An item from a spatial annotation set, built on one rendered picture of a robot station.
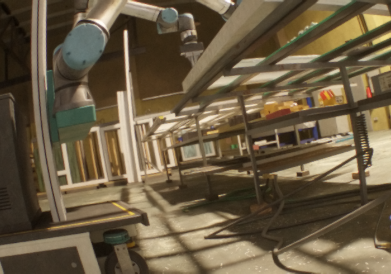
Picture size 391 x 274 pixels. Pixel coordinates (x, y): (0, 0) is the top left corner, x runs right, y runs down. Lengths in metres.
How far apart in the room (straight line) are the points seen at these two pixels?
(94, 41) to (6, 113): 0.45
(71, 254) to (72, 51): 0.69
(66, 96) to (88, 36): 0.25
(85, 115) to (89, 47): 0.25
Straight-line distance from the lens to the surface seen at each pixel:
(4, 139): 1.29
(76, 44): 1.11
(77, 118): 1.22
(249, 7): 1.07
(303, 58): 2.16
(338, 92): 11.41
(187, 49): 2.01
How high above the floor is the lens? 0.50
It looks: 1 degrees up
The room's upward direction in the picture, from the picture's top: 11 degrees counter-clockwise
